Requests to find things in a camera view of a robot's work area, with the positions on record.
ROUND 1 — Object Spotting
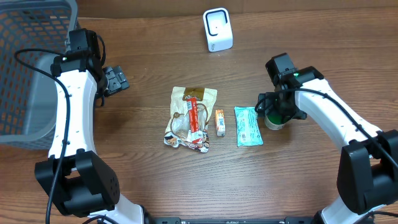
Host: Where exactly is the white green round container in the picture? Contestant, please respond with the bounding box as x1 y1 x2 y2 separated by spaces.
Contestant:
264 114 285 131

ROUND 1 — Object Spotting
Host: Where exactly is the small orange snack packet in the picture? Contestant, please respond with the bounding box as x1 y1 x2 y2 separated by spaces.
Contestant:
215 110 226 137

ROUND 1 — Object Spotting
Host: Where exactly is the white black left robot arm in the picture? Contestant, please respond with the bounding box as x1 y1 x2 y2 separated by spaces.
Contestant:
35 52 154 224

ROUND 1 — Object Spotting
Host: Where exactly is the beige pet treat bag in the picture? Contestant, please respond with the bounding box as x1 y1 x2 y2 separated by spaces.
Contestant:
164 86 218 153

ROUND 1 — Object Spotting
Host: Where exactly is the teal orange snack packet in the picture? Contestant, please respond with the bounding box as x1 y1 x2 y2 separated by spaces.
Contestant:
234 106 264 147

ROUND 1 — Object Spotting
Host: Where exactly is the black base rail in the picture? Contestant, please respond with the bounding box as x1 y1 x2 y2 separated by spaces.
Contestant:
153 217 313 224

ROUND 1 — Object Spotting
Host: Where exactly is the red stick snack packet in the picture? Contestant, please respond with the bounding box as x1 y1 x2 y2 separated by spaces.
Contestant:
187 98 201 144

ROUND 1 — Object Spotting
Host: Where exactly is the grey plastic mesh basket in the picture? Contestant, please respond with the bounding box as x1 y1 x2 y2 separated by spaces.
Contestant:
1 0 79 150

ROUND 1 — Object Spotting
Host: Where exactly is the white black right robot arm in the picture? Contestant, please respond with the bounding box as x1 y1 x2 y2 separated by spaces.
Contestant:
255 65 397 223

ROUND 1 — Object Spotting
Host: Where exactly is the white barcode scanner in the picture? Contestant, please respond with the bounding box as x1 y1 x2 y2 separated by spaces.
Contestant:
203 7 233 52

